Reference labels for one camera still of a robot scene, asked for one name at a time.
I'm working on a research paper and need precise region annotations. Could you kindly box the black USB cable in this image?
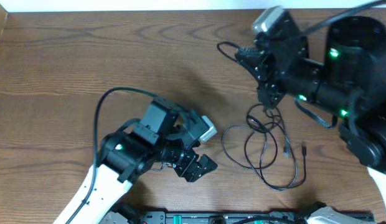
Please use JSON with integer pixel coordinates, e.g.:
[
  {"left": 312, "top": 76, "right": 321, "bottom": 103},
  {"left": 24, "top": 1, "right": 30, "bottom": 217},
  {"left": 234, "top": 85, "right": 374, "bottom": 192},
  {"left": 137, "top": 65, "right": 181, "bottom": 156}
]
[{"left": 216, "top": 41, "right": 308, "bottom": 192}]

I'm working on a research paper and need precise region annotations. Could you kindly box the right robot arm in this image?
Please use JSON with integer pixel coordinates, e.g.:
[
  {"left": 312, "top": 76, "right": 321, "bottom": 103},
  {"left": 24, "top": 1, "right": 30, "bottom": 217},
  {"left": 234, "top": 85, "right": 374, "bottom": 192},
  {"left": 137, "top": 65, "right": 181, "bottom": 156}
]
[{"left": 235, "top": 16, "right": 386, "bottom": 208}]

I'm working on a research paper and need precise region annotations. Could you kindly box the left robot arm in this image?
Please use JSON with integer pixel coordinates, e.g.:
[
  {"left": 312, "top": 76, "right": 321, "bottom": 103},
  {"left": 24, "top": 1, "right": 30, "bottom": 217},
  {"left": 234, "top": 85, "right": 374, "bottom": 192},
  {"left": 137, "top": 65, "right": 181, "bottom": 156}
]
[{"left": 55, "top": 96, "right": 217, "bottom": 223}]

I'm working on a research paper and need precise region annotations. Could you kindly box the black right camera cable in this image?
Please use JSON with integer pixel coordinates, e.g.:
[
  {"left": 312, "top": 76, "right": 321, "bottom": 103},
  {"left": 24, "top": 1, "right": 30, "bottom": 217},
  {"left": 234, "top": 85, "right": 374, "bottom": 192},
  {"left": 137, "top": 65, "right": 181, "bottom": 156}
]
[{"left": 292, "top": 0, "right": 386, "bottom": 38}]

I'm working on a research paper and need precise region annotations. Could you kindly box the black camera cable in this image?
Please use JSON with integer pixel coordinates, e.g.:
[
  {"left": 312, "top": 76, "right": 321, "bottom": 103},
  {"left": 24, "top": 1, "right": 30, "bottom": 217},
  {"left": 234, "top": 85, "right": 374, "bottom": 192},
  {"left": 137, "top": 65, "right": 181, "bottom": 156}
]
[
  {"left": 292, "top": 0, "right": 386, "bottom": 38},
  {"left": 65, "top": 87, "right": 159, "bottom": 224}
]

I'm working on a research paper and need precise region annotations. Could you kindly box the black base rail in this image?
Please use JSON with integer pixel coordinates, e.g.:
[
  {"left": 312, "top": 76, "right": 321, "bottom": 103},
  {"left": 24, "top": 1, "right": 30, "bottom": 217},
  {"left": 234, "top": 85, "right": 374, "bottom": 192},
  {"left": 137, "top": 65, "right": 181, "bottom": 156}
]
[{"left": 101, "top": 202, "right": 375, "bottom": 224}]

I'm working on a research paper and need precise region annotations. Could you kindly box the black left camera cable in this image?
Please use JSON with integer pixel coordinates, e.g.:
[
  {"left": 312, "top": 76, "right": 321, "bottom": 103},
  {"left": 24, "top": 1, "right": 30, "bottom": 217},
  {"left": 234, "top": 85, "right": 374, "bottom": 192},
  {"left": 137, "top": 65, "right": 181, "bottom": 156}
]
[{"left": 65, "top": 87, "right": 159, "bottom": 224}]

